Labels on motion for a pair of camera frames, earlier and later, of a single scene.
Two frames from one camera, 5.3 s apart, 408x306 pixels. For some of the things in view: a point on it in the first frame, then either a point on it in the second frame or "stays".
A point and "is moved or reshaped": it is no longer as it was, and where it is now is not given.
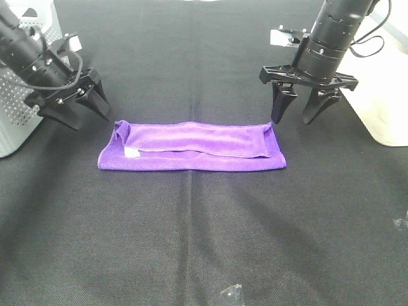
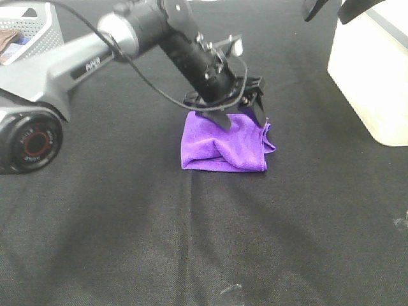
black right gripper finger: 284,94 -> 318,6
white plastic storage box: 378,58 stays
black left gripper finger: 96,99 -> 255,108
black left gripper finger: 67,113 -> 219,116
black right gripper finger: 317,101 -> 350,9
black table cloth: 331,229 stays
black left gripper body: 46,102 -> 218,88
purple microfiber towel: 182,146 is moved or reshaped
